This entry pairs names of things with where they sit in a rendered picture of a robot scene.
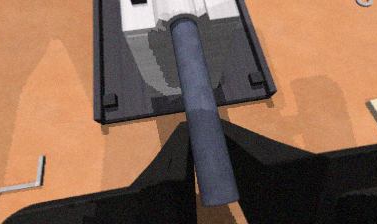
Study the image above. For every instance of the grey l-shaped hex key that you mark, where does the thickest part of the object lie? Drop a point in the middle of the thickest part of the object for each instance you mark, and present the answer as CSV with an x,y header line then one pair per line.
x,y
39,177

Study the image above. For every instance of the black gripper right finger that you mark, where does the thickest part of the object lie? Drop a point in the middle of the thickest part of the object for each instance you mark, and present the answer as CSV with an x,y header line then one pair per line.
x,y
282,184

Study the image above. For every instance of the blue-grey cylinder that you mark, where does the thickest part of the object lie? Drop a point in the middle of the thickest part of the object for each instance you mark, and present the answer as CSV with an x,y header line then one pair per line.
x,y
216,181

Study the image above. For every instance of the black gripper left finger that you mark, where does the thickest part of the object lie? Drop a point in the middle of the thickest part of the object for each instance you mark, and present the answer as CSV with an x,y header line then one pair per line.
x,y
164,193

